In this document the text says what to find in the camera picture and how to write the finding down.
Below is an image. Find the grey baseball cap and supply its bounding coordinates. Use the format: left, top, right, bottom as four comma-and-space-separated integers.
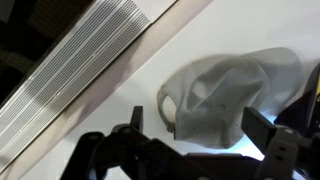
156, 47, 305, 150

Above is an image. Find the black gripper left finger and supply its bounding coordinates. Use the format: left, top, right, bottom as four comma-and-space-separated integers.
59, 105, 201, 180

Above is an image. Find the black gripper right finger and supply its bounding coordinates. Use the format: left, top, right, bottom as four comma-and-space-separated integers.
241, 106, 320, 180

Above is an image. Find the white ribbed radiator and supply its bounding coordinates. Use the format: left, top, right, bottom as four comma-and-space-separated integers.
0, 0, 152, 173

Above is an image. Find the black cap with yellow brim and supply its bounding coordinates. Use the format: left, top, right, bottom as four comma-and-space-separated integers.
274, 63, 320, 138

